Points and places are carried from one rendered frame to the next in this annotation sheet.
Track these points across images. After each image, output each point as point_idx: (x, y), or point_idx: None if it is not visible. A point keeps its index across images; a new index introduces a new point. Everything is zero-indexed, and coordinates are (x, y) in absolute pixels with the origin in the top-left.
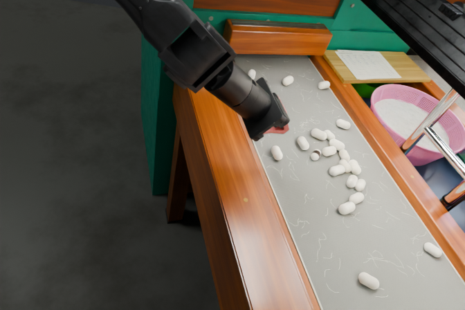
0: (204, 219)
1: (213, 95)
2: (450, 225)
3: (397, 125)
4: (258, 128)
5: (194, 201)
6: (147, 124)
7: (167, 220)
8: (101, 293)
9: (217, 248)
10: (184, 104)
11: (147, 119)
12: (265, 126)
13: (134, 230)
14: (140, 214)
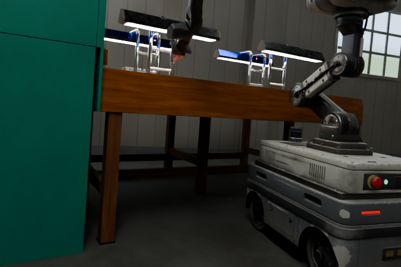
0: (190, 106)
1: (191, 37)
2: None
3: None
4: (189, 49)
5: (88, 233)
6: (16, 214)
7: (112, 241)
8: (186, 260)
9: (205, 98)
10: (133, 86)
11: (15, 206)
12: (189, 47)
13: (125, 255)
14: (107, 255)
